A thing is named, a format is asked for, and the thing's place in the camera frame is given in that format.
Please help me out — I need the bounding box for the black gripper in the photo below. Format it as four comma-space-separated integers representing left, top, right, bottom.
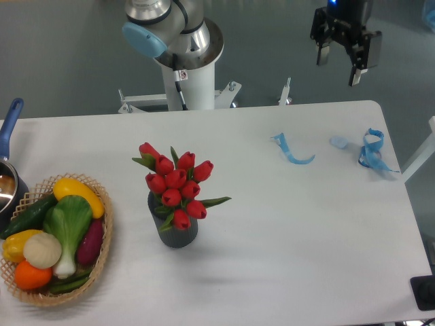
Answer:
310, 0, 382, 86

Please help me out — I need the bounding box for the red tulip bouquet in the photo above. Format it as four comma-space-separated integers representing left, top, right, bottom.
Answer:
133, 142, 231, 232

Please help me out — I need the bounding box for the silver robot arm blue cap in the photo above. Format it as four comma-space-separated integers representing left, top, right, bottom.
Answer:
122, 1, 382, 86

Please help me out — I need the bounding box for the dark grey ribbed vase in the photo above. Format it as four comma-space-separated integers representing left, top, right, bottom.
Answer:
147, 192, 198, 249

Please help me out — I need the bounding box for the small pale blue cap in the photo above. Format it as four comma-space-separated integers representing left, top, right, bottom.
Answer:
330, 136, 348, 149

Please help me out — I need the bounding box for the curved blue tape strip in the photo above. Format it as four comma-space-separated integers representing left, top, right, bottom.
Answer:
271, 133, 315, 165

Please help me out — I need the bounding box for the tangled blue tape strip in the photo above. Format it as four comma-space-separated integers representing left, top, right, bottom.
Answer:
358, 128, 400, 173

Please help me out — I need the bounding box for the black device at table edge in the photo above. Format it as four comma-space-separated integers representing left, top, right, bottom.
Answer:
410, 275, 434, 311

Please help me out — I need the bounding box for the yellow squash toy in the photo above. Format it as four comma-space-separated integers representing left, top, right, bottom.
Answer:
53, 177, 105, 219

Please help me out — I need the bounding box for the purple sweet potato toy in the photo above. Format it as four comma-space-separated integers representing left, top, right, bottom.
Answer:
76, 219, 103, 266

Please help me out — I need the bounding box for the green bok choy toy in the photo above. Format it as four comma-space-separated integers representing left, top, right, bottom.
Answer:
43, 195, 92, 279

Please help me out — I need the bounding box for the woven wicker basket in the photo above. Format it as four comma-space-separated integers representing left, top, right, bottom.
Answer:
1, 173, 114, 307

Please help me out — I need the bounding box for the dark green cucumber toy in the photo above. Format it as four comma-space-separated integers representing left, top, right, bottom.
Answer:
1, 194, 58, 240

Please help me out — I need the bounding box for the cream garlic bun toy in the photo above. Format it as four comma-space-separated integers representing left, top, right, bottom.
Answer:
23, 232, 62, 269

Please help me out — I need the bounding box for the green bean pods toy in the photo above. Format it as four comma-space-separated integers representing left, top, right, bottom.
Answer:
48, 269, 92, 295

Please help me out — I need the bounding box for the yellow bell pepper toy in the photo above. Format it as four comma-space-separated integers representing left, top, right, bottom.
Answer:
2, 230, 43, 263

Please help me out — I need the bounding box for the orange fruit toy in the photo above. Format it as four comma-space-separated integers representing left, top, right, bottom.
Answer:
14, 261, 52, 290

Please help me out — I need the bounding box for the white frame bar right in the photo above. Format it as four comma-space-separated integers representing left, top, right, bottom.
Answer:
402, 116, 434, 182

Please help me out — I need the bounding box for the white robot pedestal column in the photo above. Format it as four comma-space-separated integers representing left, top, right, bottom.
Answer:
155, 52, 221, 111

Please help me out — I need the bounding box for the black cable on pedestal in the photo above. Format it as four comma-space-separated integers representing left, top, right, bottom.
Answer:
171, 53, 188, 111

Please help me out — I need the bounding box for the white metal base frame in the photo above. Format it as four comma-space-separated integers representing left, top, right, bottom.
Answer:
118, 77, 292, 114

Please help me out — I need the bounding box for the blue handled steel saucepan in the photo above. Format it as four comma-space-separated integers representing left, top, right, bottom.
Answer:
1, 98, 29, 231

